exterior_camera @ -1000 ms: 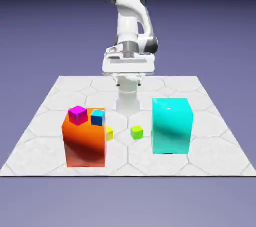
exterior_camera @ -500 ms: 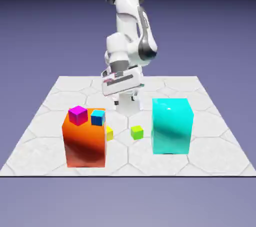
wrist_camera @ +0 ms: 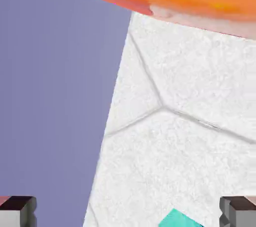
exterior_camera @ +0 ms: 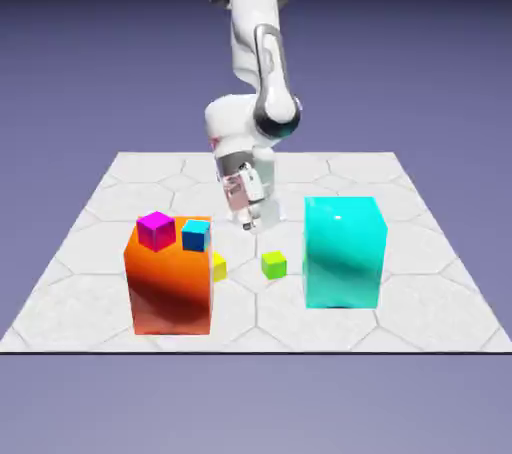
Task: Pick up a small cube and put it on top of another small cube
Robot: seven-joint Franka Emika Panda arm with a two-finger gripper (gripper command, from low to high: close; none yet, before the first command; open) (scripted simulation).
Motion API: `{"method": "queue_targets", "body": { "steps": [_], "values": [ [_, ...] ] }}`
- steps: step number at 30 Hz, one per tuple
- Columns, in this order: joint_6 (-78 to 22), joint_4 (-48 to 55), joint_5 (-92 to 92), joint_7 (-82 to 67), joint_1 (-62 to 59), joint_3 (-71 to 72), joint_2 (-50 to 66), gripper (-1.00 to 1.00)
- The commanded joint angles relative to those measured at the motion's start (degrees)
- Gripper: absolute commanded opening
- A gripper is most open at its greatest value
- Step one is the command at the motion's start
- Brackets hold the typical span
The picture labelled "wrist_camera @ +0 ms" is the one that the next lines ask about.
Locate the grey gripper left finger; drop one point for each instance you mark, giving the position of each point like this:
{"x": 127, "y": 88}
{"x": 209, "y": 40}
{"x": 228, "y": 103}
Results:
{"x": 18, "y": 213}

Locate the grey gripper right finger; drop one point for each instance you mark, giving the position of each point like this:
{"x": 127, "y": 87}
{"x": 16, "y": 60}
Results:
{"x": 240, "y": 214}

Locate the small teal cube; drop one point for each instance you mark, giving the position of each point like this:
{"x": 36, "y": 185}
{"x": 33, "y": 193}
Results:
{"x": 178, "y": 220}

